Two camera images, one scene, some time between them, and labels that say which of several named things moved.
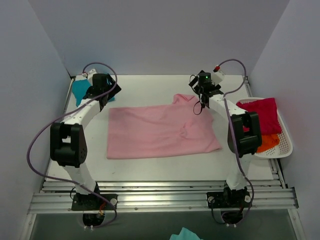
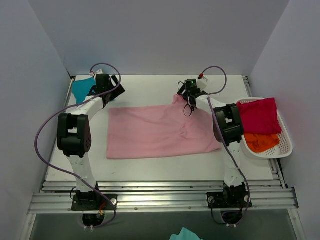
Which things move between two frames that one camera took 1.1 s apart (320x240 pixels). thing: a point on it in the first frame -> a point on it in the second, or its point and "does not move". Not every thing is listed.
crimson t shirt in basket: x=267 y=108 does not move
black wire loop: x=201 y=109 -> x=185 y=106
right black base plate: x=241 y=199 does not move
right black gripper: x=194 y=81 -> x=189 y=95
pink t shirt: x=179 y=127 does not move
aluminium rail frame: x=267 y=196 does not move
